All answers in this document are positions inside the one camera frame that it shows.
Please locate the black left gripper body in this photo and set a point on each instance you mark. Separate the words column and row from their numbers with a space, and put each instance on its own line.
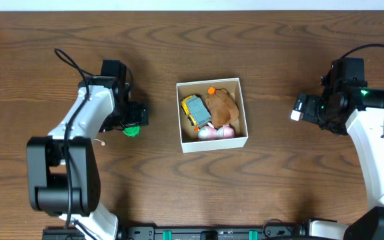
column 138, row 115

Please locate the yellow grey toy truck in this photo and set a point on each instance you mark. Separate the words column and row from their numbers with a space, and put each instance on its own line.
column 195, row 110

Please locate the green ribbed round toy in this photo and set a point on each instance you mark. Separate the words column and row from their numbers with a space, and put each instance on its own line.
column 132, row 131

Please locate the brown plush bear toy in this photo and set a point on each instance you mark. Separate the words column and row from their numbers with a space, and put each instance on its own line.
column 222, row 107

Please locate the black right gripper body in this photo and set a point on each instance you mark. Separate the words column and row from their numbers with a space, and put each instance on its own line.
column 314, row 110

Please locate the white wooden pellet drum toy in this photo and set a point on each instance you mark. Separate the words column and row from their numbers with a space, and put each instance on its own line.
column 103, row 143

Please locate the white cardboard box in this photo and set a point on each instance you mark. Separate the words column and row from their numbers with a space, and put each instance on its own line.
column 189, row 137

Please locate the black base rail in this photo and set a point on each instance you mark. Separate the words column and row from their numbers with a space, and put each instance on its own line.
column 192, row 232

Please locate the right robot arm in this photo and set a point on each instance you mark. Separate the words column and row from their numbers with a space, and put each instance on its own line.
column 359, row 113

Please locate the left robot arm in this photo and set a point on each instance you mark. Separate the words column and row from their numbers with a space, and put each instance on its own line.
column 63, row 178

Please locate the pink white plush toy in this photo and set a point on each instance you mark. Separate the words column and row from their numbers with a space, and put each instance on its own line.
column 210, row 132

